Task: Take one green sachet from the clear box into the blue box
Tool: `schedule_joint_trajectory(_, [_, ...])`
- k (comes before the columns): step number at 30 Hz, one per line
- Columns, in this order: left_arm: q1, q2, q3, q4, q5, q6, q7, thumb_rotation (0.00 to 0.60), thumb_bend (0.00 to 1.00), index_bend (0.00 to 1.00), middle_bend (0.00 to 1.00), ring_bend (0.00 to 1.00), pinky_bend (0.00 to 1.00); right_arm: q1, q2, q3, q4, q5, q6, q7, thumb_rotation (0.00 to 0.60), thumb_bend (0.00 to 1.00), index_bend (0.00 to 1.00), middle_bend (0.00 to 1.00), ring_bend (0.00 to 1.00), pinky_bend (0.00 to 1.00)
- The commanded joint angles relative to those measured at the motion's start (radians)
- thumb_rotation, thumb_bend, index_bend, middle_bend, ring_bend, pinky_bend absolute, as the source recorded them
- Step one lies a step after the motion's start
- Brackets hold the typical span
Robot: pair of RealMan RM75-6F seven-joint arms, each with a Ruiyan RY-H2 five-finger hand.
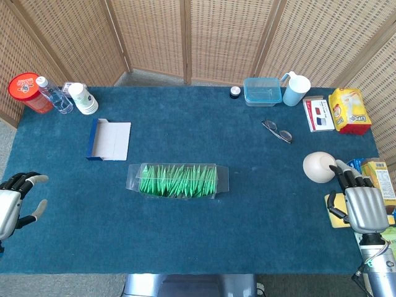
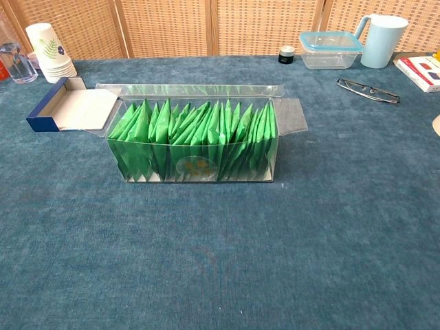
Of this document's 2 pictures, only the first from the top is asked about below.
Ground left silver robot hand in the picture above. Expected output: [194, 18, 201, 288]
[0, 171, 50, 241]

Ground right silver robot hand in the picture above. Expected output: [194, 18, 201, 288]
[327, 160, 390, 233]

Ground clear box of green packets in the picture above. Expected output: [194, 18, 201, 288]
[125, 163, 230, 200]

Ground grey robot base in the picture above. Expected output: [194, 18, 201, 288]
[122, 273, 259, 297]

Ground yellow green carton box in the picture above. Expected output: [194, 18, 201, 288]
[360, 158, 396, 207]

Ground yellow snack bag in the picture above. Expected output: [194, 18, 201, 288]
[328, 87, 372, 136]

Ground white red blue box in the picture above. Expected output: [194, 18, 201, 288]
[302, 95, 336, 133]

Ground row of green tea bags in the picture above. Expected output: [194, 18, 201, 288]
[138, 165, 219, 198]

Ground yellow sponge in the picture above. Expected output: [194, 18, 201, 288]
[324, 192, 353, 229]

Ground blue snack pack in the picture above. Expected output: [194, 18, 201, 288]
[345, 158, 368, 174]

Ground beige upturned bowl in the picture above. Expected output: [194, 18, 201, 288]
[303, 151, 338, 184]

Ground black rimmed eyeglasses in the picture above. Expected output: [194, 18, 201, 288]
[261, 119, 293, 145]

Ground clear plastic water bottle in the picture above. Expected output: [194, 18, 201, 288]
[35, 75, 74, 114]

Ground red lidded plastic jar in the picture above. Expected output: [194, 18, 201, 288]
[7, 72, 54, 114]

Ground blue white cardboard tray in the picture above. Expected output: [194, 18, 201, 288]
[85, 118, 132, 162]

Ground stack of white paper cups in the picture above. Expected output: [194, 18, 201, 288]
[67, 82, 99, 116]

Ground small printed card pack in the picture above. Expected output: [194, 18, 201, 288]
[61, 81, 88, 99]

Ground light blue plastic pitcher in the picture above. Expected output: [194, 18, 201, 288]
[280, 71, 311, 107]

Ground clear container blue lid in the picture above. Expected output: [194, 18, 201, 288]
[243, 77, 283, 108]

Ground blue carpet table cover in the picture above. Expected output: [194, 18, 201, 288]
[0, 85, 381, 275]

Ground woven rattan folding screen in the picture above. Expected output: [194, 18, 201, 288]
[0, 0, 396, 168]

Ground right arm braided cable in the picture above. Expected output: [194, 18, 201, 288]
[352, 241, 389, 287]

